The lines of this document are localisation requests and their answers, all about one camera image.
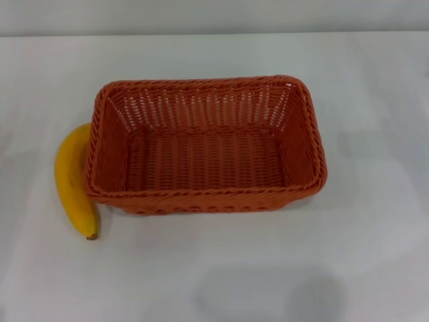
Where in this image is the orange woven plastic basket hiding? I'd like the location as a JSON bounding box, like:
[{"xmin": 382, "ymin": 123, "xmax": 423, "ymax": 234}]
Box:
[{"xmin": 85, "ymin": 74, "xmax": 328, "ymax": 217}]

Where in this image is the yellow banana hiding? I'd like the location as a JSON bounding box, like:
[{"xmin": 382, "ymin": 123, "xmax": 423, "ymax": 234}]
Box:
[{"xmin": 54, "ymin": 122, "xmax": 101, "ymax": 242}]

